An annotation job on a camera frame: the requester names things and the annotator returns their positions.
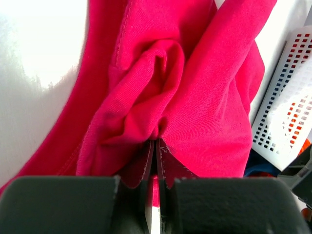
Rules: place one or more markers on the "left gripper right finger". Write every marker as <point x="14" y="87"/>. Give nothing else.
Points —
<point x="193" y="205"/>

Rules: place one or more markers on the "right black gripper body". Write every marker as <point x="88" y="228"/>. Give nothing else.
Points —
<point x="298" y="177"/>

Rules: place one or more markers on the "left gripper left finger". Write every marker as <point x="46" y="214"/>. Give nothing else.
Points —
<point x="81" y="205"/>

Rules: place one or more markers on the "magenta t shirt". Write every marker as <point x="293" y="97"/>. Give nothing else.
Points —
<point x="184" y="71"/>

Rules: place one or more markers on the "blue t shirt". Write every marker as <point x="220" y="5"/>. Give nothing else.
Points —
<point x="257" y="166"/>

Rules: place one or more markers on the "orange t shirt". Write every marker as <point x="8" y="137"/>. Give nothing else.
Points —
<point x="298" y="93"/>

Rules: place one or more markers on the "white laundry basket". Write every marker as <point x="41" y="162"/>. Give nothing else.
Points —
<point x="269" y="132"/>

